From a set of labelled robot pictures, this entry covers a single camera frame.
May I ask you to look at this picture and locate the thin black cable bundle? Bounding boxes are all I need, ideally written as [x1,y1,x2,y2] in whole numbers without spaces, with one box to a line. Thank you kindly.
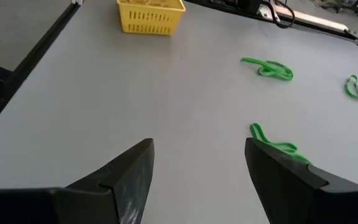
[261,0,296,29]

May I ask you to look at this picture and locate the yellow plastic basket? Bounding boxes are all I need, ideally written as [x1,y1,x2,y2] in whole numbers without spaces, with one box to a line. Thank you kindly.
[116,0,186,36]

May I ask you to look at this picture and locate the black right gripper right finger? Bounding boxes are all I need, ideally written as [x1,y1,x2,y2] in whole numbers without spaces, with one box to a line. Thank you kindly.
[244,137,358,224]

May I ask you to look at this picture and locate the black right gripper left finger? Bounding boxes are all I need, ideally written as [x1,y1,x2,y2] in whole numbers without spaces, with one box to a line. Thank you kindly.
[0,138,155,224]

